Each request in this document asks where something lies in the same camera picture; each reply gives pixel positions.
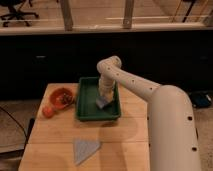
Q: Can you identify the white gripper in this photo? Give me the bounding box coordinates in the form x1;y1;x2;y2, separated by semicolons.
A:
99;86;114;102

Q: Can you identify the grey blue sponge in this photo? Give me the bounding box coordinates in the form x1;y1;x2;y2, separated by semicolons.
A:
96;97;109;109

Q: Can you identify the green plastic tray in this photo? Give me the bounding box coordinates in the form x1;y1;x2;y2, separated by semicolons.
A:
76;77;121;121

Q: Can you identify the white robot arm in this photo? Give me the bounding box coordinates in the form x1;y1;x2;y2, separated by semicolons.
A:
96;56;202;171

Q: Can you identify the orange bowl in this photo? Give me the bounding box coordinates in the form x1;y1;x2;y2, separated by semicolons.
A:
49;87;74;109

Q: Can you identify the small orange fruit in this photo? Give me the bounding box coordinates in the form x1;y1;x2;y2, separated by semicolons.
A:
42;106;54;118

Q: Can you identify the grey triangular cloth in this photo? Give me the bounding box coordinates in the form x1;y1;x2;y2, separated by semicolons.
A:
73;139;101;165

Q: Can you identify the dark object on floor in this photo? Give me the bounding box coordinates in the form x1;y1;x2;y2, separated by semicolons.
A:
189;92;212;108

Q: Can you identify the black office chair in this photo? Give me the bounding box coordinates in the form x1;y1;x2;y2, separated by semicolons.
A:
0;0;39;27

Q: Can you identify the grey post left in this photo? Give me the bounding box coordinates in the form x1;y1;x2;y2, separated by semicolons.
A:
60;0;73;31

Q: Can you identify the grey post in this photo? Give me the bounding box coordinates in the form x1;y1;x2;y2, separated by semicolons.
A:
123;0;134;29
60;0;73;31

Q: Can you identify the grey post right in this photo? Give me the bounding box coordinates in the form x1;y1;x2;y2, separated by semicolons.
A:
123;0;134;29

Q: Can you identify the black floor cable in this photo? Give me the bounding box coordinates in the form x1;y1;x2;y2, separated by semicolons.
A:
0;105;28;141

